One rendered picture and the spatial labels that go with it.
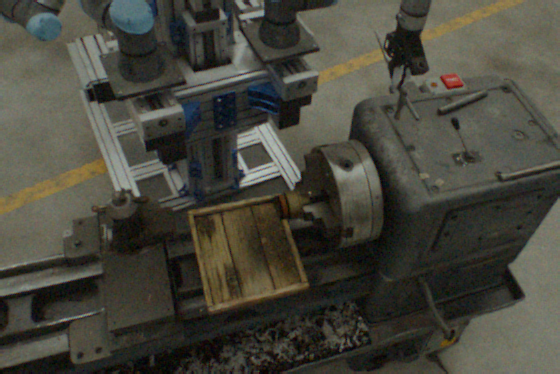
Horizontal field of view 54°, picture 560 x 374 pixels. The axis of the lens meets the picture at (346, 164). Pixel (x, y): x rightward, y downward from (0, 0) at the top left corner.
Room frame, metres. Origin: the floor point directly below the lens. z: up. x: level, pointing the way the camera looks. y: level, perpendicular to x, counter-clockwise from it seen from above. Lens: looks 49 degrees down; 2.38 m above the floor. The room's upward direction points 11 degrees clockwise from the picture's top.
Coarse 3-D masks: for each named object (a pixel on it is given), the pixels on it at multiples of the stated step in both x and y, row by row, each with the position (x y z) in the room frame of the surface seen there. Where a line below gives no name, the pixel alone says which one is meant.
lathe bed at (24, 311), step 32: (192, 256) 0.85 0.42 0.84; (320, 256) 0.93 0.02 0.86; (352, 256) 0.96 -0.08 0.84; (0, 288) 0.62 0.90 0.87; (32, 288) 0.64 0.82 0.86; (64, 288) 0.67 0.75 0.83; (96, 288) 0.71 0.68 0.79; (192, 288) 0.73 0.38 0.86; (320, 288) 0.83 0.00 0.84; (352, 288) 0.90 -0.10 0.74; (0, 320) 0.57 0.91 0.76; (32, 320) 0.56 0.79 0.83; (64, 320) 0.57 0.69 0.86; (192, 320) 0.64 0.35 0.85; (224, 320) 0.72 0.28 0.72; (256, 320) 0.74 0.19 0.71; (0, 352) 0.45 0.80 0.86; (32, 352) 0.47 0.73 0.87; (64, 352) 0.48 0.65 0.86; (160, 352) 0.59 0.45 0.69
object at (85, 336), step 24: (96, 216) 0.89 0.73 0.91; (72, 240) 0.79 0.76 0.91; (96, 240) 0.80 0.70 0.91; (72, 264) 0.73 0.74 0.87; (168, 264) 0.76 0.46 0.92; (72, 336) 0.51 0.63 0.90; (96, 336) 0.53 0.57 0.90; (120, 336) 0.53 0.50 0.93; (144, 336) 0.54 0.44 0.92; (168, 336) 0.56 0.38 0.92; (72, 360) 0.45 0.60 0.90; (96, 360) 0.47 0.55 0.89
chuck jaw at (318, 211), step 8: (304, 208) 0.92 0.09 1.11; (312, 208) 0.93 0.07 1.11; (320, 208) 0.93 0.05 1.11; (328, 208) 0.94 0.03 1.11; (304, 216) 0.91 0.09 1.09; (312, 216) 0.91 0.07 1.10; (320, 216) 0.90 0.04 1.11; (328, 216) 0.91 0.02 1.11; (336, 216) 0.91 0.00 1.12; (320, 224) 0.89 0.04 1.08; (328, 224) 0.88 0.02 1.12; (336, 224) 0.88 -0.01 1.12; (328, 232) 0.86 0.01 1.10; (336, 232) 0.87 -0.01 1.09; (344, 232) 0.87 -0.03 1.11
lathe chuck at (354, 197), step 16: (336, 144) 1.10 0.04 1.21; (336, 160) 1.01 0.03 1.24; (352, 160) 1.02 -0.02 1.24; (336, 176) 0.96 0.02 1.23; (352, 176) 0.97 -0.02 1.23; (320, 192) 1.03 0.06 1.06; (336, 192) 0.93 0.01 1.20; (352, 192) 0.93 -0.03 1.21; (368, 192) 0.95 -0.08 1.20; (336, 208) 0.92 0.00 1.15; (352, 208) 0.90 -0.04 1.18; (368, 208) 0.92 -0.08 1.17; (352, 224) 0.88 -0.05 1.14; (368, 224) 0.90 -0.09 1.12; (336, 240) 0.88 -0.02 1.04; (352, 240) 0.87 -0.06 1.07
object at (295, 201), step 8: (288, 192) 0.96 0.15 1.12; (296, 192) 0.96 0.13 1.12; (280, 200) 0.93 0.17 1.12; (288, 200) 0.93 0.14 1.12; (296, 200) 0.94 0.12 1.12; (304, 200) 0.95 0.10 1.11; (280, 208) 0.91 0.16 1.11; (288, 208) 0.92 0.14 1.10; (296, 208) 0.92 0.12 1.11; (280, 216) 0.90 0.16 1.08; (288, 216) 0.91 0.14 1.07; (296, 216) 0.91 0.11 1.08
